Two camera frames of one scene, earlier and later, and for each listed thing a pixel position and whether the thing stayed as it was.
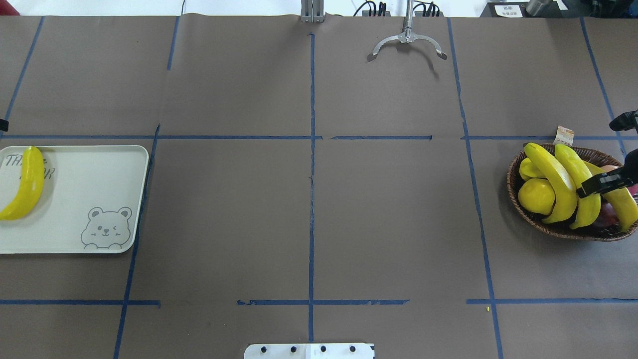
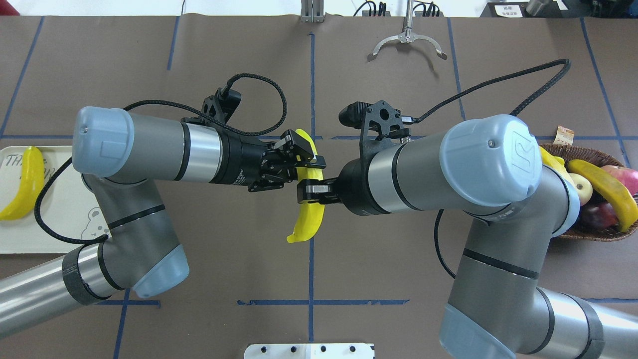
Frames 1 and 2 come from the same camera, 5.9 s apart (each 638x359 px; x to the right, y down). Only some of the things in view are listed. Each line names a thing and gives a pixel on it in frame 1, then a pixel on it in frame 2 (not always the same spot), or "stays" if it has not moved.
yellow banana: [577, 171] to [312, 214]
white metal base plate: [309, 351] stays
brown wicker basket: [561, 229] stays
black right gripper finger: [626, 175] to [314, 191]
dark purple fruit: [608, 218] stays
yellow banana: [33, 175] stays
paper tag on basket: [564, 136] stays
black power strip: [368, 9] stays
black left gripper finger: [4, 125] to [262, 165]
